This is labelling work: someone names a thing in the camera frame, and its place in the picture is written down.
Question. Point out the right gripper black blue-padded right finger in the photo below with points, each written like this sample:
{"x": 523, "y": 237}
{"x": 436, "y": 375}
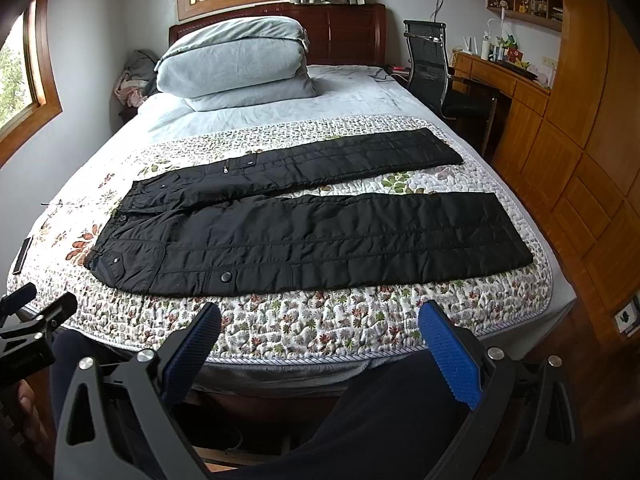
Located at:
{"x": 521, "y": 423}

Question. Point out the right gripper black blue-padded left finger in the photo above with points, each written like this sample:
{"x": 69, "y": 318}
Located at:
{"x": 116, "y": 421}

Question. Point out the black quilted pants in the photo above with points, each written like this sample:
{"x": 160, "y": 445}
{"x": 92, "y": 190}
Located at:
{"x": 255, "y": 225}

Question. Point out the black phone on bed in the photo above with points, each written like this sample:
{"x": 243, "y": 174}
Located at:
{"x": 21, "y": 256}

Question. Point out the person's dark trousered legs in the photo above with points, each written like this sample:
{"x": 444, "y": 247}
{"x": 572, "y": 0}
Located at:
{"x": 392, "y": 422}

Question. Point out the floral quilted bedspread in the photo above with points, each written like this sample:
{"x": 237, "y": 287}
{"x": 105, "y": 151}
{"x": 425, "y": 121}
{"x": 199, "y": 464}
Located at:
{"x": 299, "y": 327}

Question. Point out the wooden framed side window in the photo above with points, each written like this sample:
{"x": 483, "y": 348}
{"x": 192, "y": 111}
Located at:
{"x": 29, "y": 97}

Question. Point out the pile of clothes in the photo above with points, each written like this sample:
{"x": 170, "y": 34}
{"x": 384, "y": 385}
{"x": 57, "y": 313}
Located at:
{"x": 138, "y": 78}

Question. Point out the wooden wardrobe cabinet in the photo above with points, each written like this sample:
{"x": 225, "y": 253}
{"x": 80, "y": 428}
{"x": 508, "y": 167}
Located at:
{"x": 578, "y": 175}

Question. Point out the wooden desk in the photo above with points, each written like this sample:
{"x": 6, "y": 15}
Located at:
{"x": 521, "y": 104}

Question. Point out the light blue folded duvet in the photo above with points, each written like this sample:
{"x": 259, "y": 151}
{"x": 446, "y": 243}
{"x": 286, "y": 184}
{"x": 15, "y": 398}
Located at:
{"x": 238, "y": 62}

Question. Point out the light blue bed sheet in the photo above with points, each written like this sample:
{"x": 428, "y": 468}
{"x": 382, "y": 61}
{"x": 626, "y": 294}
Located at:
{"x": 342, "y": 90}

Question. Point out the black mesh office chair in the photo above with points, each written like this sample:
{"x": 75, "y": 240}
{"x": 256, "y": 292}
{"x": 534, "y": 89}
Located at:
{"x": 429, "y": 78}

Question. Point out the dark wooden headboard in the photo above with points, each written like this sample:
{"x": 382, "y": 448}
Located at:
{"x": 339, "y": 34}

